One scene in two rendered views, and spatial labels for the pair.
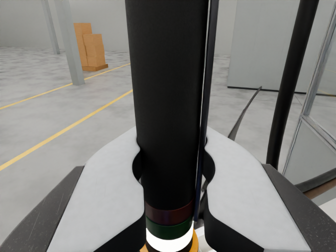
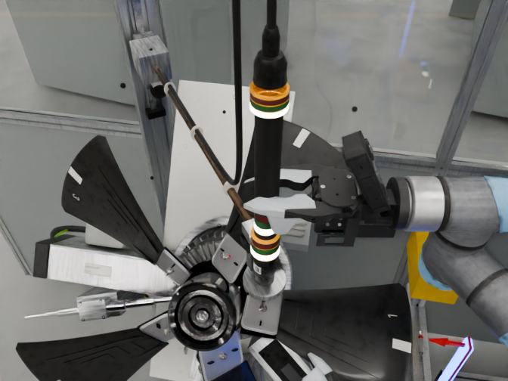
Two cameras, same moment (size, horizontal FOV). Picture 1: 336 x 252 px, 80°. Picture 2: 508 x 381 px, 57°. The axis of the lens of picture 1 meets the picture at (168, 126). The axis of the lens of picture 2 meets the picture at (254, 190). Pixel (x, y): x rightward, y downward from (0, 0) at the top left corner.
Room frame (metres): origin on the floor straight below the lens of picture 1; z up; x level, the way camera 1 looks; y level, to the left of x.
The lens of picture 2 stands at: (0.10, 0.44, 1.91)
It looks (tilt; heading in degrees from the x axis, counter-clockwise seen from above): 44 degrees down; 271
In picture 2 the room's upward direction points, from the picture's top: straight up
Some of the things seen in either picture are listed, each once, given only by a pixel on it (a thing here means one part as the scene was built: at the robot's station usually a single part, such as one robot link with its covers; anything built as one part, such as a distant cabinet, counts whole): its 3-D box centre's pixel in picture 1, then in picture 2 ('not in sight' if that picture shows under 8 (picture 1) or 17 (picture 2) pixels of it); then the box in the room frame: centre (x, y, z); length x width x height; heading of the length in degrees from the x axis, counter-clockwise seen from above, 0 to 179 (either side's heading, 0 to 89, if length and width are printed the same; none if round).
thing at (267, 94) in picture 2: not in sight; (269, 98); (0.09, 0.00, 1.62); 0.04 x 0.04 x 0.03
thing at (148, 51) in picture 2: not in sight; (150, 58); (0.37, -0.56, 1.36); 0.10 x 0.07 x 0.08; 116
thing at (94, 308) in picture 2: not in sight; (94, 308); (0.44, -0.06, 1.08); 0.07 x 0.04 x 0.06; 1
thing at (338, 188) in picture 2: not in sight; (355, 206); (-0.03, 0.00, 1.45); 0.12 x 0.08 x 0.09; 1
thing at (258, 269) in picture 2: not in sight; (266, 193); (0.09, 0.00, 1.48); 0.04 x 0.04 x 0.46
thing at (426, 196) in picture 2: not in sight; (415, 202); (-0.11, -0.01, 1.46); 0.08 x 0.05 x 0.08; 91
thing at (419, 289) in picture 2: not in sight; (433, 264); (-0.31, -0.23, 1.02); 0.16 x 0.10 x 0.11; 81
